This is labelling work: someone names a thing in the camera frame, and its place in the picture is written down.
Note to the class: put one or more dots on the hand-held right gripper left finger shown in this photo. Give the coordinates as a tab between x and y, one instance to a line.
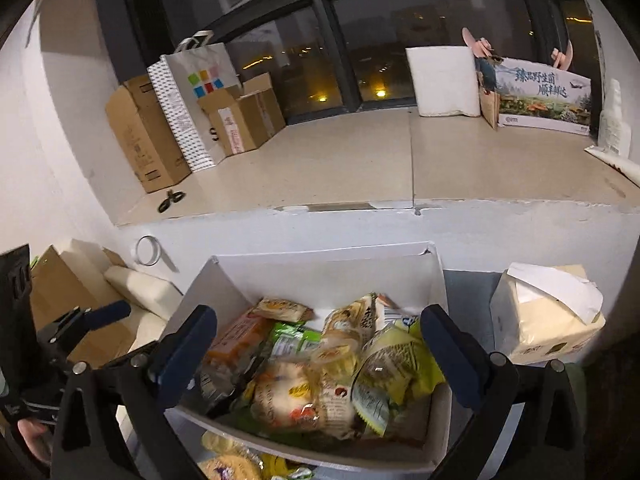
185	355

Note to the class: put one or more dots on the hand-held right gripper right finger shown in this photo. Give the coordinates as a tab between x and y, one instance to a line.
450	355

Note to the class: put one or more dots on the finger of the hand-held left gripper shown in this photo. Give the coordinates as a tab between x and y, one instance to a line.
127	349
107	315

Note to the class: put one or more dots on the pile of snack packets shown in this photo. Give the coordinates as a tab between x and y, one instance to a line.
300	395

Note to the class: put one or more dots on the white cardboard box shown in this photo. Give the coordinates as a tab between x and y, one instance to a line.
325	280

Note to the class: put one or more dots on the person's left hand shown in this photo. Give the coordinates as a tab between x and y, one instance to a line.
31	440

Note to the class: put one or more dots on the white cushion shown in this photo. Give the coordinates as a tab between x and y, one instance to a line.
150	295

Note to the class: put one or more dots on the brown cardboard sheet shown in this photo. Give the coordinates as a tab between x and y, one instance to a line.
65	285

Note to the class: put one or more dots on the clear tape roll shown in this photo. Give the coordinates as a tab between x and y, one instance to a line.
140	251

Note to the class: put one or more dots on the yellow tissue pack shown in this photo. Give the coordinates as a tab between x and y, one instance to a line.
540	330

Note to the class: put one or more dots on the round yellow cracker packet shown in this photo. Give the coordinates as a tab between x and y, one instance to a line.
227	462

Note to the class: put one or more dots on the black scissors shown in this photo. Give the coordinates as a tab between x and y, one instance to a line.
170	202

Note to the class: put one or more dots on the green yellow snack packet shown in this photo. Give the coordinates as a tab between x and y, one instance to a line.
285	470

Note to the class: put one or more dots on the tall brown cardboard box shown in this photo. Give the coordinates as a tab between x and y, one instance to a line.
145	140

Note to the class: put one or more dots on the white dotted paper bag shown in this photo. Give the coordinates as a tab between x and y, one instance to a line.
200	110

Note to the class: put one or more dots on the small open cardboard box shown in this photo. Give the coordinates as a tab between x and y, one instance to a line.
255	120

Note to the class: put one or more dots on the white paper towel pack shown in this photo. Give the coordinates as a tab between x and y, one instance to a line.
442	82

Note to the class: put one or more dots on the printed landscape display box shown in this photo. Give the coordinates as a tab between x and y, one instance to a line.
540	95

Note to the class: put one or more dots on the white plastic bottle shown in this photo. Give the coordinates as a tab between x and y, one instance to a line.
615	120

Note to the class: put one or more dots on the dark framed window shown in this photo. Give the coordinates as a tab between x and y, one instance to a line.
350	35

